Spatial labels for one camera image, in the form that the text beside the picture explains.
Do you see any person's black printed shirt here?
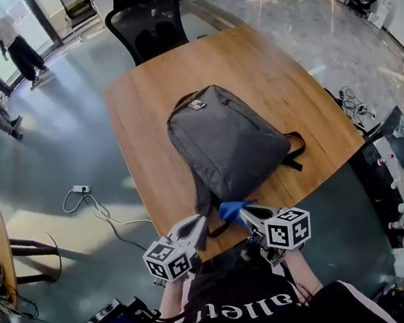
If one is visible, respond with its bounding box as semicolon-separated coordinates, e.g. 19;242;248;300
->
151;226;391;323

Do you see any tangle of floor cables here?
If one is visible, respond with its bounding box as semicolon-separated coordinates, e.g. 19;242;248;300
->
335;83;379;128

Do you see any black power cable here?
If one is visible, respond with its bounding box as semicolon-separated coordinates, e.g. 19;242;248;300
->
81;187;155;259

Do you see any black mesh office chair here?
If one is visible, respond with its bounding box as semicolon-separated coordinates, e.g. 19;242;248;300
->
102;0;192;70

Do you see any metal frame visitor chair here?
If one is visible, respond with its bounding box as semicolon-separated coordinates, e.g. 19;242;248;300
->
59;0;107;45

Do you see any blue cloth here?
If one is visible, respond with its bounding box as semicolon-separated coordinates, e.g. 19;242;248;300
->
217;197;263;238

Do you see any person's right forearm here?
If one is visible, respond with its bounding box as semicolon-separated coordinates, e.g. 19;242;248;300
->
281;245;326;308

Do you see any black floor cable with plug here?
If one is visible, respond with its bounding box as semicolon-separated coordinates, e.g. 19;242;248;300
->
4;275;73;323

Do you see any grey backpack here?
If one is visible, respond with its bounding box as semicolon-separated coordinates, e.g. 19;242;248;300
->
162;74;316;244

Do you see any black shelf cart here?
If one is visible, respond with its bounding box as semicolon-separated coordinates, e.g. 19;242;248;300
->
344;105;404;252

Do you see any person's left forearm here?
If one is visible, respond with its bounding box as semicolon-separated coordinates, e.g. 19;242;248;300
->
143;278;197;323

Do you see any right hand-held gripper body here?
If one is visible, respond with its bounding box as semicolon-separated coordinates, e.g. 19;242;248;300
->
247;205;317;270

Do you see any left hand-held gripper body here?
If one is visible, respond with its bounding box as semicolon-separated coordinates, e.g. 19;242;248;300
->
140;230;204;288

